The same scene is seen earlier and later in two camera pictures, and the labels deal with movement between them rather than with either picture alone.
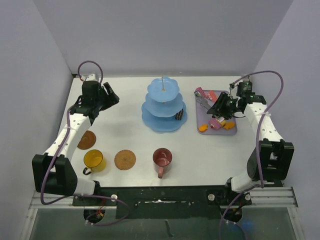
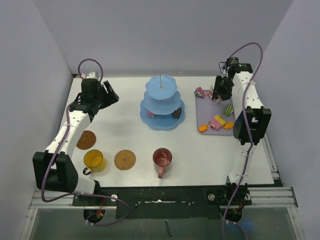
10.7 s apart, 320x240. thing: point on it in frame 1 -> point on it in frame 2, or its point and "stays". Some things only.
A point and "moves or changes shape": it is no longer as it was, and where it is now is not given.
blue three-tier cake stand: x=163 y=101 stays
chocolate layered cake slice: x=179 y=115 moves or changes shape
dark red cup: x=162 y=159 stays
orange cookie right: x=229 y=125 stays
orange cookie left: x=203 y=128 stays
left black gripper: x=111 y=99 stays
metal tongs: x=204 y=102 -> x=219 y=99
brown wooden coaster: x=87 y=141 stays
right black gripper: x=218 y=110 -> x=218 y=91
